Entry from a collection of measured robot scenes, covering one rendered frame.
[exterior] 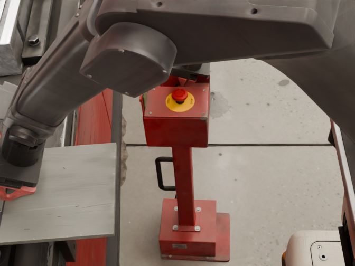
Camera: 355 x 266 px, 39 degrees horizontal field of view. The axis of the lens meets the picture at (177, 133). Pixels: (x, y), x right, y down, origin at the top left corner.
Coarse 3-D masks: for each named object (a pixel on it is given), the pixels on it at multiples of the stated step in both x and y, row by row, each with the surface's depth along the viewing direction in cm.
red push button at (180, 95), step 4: (172, 92) 122; (176, 92) 121; (180, 92) 121; (184, 92) 121; (172, 96) 121; (176, 96) 120; (180, 96) 120; (184, 96) 120; (176, 100) 120; (180, 100) 120
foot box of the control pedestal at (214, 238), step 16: (208, 208) 179; (208, 224) 175; (224, 224) 187; (160, 240) 172; (176, 240) 172; (192, 240) 172; (208, 240) 171; (224, 240) 183; (176, 256) 179; (192, 256) 179; (208, 256) 178; (224, 256) 179
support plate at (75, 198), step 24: (96, 144) 87; (48, 168) 84; (72, 168) 84; (96, 168) 84; (48, 192) 81; (72, 192) 81; (96, 192) 81; (24, 216) 79; (48, 216) 78; (72, 216) 78; (96, 216) 78; (0, 240) 76; (24, 240) 76; (48, 240) 76
